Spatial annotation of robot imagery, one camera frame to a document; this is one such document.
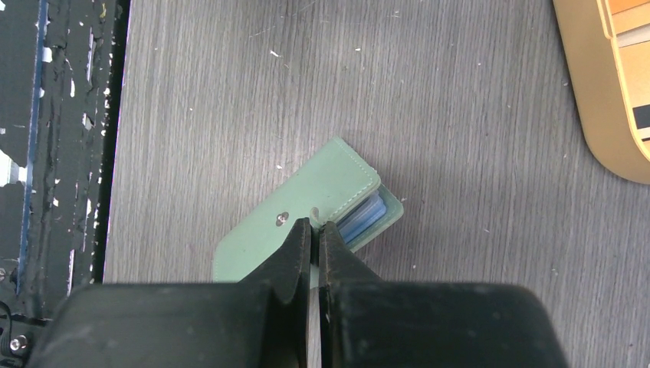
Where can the green card holder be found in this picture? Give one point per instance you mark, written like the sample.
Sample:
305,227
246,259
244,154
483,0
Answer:
335,185

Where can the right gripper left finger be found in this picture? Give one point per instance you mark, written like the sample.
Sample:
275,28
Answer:
260,321

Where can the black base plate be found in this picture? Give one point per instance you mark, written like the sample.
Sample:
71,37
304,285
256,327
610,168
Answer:
62,66

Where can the yellow oval tray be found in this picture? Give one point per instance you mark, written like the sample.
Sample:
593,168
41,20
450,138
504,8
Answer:
606,44

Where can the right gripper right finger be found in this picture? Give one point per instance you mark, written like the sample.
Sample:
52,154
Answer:
366,321

